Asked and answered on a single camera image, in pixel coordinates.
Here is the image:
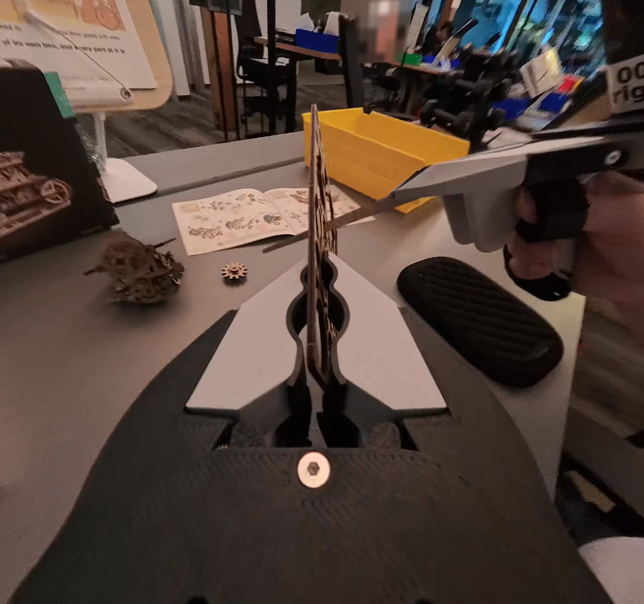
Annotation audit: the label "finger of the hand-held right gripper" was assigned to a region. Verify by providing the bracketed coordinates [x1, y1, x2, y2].
[390, 153, 535, 254]

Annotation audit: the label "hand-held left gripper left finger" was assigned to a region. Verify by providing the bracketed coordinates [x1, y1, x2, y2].
[186, 261, 315, 448]

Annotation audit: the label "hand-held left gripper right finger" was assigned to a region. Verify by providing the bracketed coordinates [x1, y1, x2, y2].
[327, 253, 447, 448]

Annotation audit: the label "wooden stick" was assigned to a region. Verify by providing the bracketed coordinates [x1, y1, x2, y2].
[262, 197, 403, 254]

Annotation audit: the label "laser-cut wooden parts sheet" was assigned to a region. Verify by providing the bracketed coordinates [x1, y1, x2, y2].
[306, 103, 340, 388]

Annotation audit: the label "partly built wooden model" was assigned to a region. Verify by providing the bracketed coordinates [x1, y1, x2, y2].
[83, 232, 186, 305]

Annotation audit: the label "black model kit box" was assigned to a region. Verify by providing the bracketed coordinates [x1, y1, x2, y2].
[0, 61, 119, 263]

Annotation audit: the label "person's right hand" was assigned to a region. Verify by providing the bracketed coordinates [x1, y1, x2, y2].
[503, 170, 644, 303]

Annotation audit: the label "black dumbbells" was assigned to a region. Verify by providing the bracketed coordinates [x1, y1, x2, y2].
[420, 78, 509, 142]

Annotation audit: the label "yellow plastic bin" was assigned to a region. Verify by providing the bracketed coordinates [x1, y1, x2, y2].
[302, 107, 471, 214]

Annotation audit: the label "black ribbed wrist rest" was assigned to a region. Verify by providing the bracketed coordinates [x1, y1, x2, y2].
[396, 256, 564, 389]

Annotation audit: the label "open instruction booklet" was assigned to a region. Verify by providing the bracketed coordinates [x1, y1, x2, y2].
[172, 187, 375, 257]

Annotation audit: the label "blue storage bin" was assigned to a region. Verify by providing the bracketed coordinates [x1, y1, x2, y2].
[294, 13, 343, 56]

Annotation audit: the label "black pole with round head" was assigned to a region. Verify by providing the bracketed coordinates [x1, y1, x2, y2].
[266, 0, 278, 134]

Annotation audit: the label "black office chair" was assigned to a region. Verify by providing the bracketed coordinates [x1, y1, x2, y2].
[235, 0, 299, 134]

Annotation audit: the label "instruction sign board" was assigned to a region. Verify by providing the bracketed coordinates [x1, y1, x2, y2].
[0, 0, 174, 112]

